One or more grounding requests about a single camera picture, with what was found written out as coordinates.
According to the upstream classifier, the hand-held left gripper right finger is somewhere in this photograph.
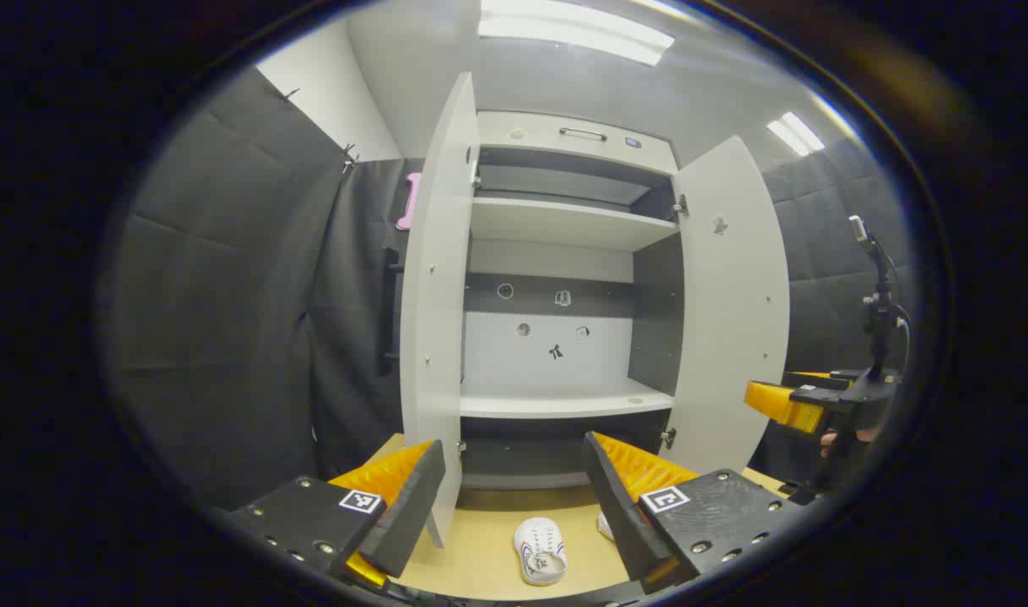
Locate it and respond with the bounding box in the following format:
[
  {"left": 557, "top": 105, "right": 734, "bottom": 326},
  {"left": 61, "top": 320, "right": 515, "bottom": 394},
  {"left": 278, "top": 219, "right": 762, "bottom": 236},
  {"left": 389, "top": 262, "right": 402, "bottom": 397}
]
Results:
[{"left": 583, "top": 432, "right": 805, "bottom": 595}]

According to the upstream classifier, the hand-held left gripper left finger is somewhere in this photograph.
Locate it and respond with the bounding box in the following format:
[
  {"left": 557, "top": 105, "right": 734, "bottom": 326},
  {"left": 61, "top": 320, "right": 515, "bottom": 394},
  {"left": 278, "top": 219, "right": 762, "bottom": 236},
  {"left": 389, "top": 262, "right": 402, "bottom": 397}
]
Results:
[{"left": 227, "top": 438, "right": 447, "bottom": 591}]

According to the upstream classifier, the black stand with microphone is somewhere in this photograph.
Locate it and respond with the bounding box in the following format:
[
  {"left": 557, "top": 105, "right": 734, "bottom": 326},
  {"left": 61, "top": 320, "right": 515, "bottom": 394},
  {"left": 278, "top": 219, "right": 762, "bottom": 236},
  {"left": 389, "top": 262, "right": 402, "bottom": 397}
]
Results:
[{"left": 848, "top": 215, "right": 912, "bottom": 380}]

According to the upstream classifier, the small ceiling light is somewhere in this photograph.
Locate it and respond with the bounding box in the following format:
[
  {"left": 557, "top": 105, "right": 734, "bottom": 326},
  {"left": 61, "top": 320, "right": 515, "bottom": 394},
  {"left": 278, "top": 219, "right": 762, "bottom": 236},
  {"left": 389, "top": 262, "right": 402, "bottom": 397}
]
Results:
[{"left": 767, "top": 111, "right": 826, "bottom": 157}]

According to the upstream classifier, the black backdrop cloth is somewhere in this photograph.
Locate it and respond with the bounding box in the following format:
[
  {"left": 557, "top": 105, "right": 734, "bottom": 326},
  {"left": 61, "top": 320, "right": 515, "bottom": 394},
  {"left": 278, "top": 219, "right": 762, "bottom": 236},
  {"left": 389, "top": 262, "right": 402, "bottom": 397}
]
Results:
[{"left": 100, "top": 66, "right": 919, "bottom": 511}]

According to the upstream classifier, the long ceiling light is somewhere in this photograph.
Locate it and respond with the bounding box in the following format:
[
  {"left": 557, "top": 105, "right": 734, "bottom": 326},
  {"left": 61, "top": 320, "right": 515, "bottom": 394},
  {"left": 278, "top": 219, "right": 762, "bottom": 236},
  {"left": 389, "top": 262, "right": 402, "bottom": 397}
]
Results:
[{"left": 477, "top": 0, "right": 676, "bottom": 67}]

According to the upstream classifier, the black door handle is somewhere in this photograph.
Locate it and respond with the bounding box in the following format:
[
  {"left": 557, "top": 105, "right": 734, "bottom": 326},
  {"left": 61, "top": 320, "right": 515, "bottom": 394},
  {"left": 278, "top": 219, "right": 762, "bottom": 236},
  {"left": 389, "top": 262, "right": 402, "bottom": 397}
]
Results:
[{"left": 381, "top": 244, "right": 405, "bottom": 376}]

